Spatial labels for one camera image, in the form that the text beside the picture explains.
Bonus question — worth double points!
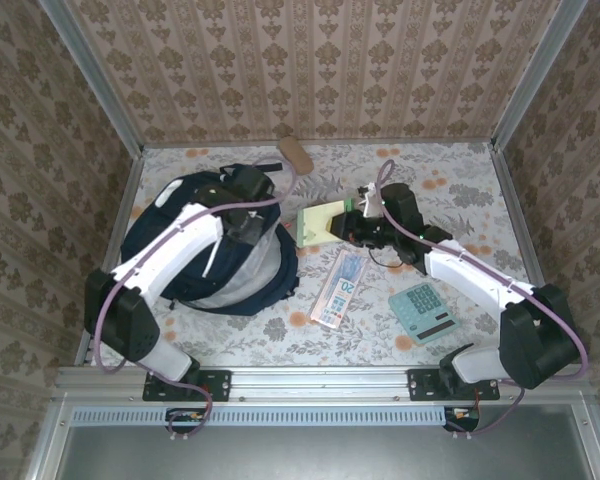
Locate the pale green notebook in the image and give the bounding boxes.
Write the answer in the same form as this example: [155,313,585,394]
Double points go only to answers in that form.
[296,198,361,247]

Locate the brown glasses case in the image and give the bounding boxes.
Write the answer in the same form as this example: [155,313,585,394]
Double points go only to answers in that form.
[278,135,315,175]

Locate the navy blue student backpack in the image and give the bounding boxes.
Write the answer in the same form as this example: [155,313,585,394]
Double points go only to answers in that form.
[119,163,301,316]

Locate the teal calculator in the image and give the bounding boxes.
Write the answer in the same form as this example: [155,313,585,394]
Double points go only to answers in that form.
[388,283,462,345]

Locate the floral tablecloth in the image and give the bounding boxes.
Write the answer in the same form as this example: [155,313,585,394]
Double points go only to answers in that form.
[104,142,554,369]

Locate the grey metal front panel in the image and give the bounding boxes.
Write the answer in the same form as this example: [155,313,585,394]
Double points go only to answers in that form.
[54,404,597,480]

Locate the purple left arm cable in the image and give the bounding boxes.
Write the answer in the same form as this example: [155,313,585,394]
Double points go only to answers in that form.
[90,158,299,439]

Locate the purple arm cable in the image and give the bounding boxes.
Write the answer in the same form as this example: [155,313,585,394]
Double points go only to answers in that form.
[377,159,590,440]
[90,158,299,439]

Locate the thin black gripper wire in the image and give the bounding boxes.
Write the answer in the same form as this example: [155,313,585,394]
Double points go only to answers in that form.
[367,247,421,271]

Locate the aluminium right side rail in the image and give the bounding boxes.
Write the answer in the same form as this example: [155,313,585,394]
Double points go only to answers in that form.
[489,144,571,364]

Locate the aluminium left side rail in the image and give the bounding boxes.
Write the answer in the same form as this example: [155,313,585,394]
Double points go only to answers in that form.
[74,149,146,364]

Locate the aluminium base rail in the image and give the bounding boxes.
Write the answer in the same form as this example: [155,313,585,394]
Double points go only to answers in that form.
[54,364,594,406]

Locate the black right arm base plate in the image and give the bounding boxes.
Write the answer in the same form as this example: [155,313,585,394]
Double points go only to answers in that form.
[407,368,501,402]

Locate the aluminium right frame post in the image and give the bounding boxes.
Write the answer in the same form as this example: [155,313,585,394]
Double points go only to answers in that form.
[489,0,589,151]

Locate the aluminium frame post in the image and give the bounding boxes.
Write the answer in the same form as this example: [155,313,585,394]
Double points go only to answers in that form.
[489,0,589,151]
[37,0,146,156]

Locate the grey slotted cable duct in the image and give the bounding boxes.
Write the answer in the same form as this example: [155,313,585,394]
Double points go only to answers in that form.
[73,405,449,426]

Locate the aluminium left frame post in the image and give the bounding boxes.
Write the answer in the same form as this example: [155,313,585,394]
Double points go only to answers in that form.
[37,0,146,156]

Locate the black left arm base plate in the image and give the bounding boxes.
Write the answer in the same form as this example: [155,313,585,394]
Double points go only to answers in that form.
[142,368,231,403]

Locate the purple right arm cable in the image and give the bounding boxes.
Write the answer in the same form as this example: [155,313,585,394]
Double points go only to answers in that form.
[377,159,590,440]

